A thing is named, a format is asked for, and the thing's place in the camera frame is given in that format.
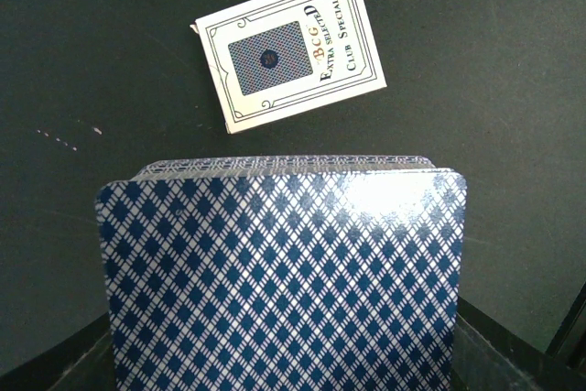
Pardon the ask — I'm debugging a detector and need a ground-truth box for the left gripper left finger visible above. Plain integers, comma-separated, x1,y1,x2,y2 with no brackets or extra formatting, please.
1,313,110,390

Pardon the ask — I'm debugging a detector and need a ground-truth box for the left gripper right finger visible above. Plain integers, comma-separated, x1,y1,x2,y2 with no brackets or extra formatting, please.
450,299,585,390

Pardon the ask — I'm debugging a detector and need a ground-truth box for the blue playing card deck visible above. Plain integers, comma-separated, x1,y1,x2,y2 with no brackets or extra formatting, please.
95,156,467,390

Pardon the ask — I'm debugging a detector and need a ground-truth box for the white playing card box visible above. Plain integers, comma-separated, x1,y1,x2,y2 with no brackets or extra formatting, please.
191,0,386,134

